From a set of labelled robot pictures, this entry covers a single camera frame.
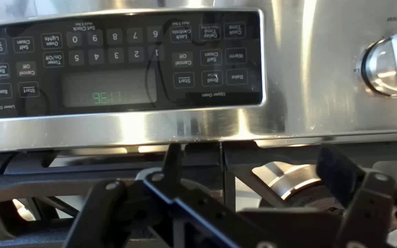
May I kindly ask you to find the silver stove knob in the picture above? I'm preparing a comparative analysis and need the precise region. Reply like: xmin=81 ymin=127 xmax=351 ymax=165
xmin=359 ymin=33 xmax=397 ymax=98

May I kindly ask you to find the black cast iron grate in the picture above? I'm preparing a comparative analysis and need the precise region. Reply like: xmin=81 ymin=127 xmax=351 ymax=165
xmin=0 ymin=141 xmax=397 ymax=248

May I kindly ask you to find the stainless steel gas stove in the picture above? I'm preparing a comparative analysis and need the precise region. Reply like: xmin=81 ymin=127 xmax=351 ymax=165
xmin=0 ymin=0 xmax=397 ymax=248

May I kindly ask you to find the black oven control panel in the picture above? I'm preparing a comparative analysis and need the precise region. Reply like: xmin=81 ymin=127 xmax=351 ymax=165
xmin=0 ymin=10 xmax=262 ymax=117

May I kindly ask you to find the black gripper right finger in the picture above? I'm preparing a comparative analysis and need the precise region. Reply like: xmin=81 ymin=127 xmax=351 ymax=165
xmin=240 ymin=148 xmax=397 ymax=248

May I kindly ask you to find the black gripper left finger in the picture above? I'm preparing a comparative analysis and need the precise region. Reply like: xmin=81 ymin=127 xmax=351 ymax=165
xmin=63 ymin=143 xmax=235 ymax=248

